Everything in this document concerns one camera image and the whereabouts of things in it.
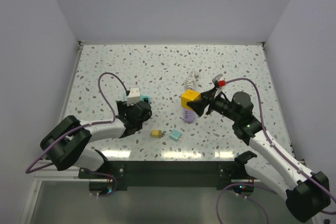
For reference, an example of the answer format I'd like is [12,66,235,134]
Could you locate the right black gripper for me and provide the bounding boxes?
[187,86,239,122]

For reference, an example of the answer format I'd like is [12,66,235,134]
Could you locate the yellow cube socket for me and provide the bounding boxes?
[181,89,201,110]

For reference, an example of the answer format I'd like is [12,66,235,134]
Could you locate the teal triangular socket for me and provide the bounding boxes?
[122,93,152,103]

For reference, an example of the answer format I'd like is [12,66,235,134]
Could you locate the yellow small plug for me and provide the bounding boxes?
[151,130,165,138]

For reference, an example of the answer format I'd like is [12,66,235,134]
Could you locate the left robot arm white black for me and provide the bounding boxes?
[40,98,152,178]

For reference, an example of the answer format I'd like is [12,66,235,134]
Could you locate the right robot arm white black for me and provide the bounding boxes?
[187,88,335,222]

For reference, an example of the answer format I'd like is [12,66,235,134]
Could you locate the teal small plug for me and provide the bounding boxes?
[169,130,182,142]

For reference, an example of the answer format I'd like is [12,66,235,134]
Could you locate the purple power strip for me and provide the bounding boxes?
[183,108,195,124]

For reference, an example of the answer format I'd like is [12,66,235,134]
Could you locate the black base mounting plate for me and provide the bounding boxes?
[78,160,257,192]

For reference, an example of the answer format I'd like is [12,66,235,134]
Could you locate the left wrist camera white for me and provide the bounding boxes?
[126,87,141,105]

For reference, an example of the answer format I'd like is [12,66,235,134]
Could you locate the white coiled power cord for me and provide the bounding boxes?
[184,70,200,92]

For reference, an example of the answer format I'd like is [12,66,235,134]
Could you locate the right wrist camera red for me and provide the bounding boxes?
[212,73,226,89]

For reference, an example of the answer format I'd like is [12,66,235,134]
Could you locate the aluminium frame rail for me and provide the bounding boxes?
[34,166,79,182]

